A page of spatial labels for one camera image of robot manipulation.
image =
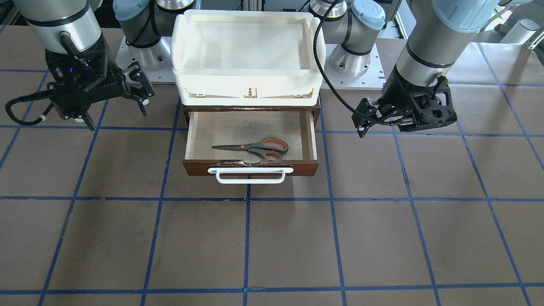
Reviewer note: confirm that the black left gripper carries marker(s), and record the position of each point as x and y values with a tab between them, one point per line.
395	92

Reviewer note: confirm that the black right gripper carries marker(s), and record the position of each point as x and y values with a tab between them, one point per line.
109	68

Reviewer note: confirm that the wooden drawer with white handle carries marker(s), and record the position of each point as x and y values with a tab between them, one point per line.
207	129

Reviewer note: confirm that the orange grey scissors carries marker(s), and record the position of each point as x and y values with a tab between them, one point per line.
269	148

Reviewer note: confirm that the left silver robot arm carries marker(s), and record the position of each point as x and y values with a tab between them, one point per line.
442	32

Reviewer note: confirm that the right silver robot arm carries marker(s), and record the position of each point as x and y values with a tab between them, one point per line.
144	22

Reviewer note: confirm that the dark brown wooden cabinet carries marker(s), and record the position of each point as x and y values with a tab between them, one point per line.
315	109

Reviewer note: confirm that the white plastic bin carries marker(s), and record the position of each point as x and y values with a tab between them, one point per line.
247	58

